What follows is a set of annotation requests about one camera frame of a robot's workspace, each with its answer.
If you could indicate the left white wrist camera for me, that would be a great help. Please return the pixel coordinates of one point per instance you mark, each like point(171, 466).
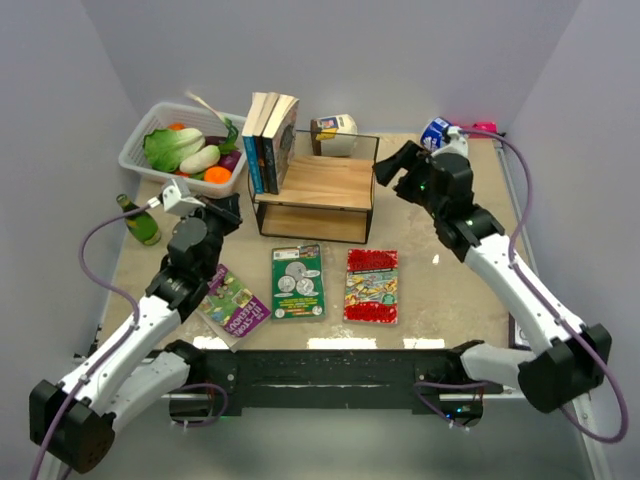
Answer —
point(175, 198)

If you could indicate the green coin book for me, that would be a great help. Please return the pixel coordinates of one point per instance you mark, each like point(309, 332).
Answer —
point(297, 283)

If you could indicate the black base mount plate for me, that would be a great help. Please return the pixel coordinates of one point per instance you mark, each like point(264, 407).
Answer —
point(330, 379)

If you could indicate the green glass bottle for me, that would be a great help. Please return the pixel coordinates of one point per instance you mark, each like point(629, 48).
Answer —
point(142, 226)

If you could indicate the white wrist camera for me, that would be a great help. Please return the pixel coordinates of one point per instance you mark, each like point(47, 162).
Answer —
point(175, 198)
point(453, 141)

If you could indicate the blue 26-storey treehouse book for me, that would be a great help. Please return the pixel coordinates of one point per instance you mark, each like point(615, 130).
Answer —
point(250, 145)

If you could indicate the toy cabbage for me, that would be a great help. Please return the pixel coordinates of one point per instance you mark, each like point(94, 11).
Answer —
point(165, 149)

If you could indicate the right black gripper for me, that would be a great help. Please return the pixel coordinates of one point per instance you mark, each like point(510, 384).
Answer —
point(412, 158)

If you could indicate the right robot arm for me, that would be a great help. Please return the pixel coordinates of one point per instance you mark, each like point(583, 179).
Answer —
point(566, 357)

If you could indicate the white toy radish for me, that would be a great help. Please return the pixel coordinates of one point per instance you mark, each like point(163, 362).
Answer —
point(200, 161)

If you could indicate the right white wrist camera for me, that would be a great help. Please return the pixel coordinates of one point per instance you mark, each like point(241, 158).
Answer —
point(453, 141)

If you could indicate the dark Edward Tulane book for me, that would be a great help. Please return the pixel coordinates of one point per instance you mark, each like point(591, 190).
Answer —
point(269, 101)

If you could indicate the orange toy fruit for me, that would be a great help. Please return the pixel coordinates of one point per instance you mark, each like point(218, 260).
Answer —
point(217, 175)

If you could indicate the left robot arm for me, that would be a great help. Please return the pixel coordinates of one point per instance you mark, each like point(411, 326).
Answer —
point(75, 421)

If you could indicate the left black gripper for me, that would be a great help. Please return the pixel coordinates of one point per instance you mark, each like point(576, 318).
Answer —
point(225, 208)

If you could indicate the wood and wire shelf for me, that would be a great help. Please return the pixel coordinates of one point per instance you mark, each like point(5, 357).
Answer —
point(323, 198)

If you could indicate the purple 117-storey treehouse book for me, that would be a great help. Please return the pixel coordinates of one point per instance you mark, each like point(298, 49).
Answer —
point(231, 310)

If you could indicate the Little Women book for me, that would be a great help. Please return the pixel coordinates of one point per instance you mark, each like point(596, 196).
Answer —
point(278, 140)

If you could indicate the red patterned book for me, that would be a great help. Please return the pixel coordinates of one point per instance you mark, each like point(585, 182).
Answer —
point(371, 287)

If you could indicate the white plastic basket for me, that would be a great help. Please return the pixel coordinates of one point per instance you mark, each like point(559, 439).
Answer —
point(220, 129)

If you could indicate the pink stapler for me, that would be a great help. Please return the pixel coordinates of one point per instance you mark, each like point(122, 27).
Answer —
point(481, 128)

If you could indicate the white cartoon mug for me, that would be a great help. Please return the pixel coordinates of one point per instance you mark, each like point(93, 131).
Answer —
point(333, 136)

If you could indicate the purple toy eggplant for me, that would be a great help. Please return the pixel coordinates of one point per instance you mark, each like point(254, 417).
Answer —
point(230, 160)

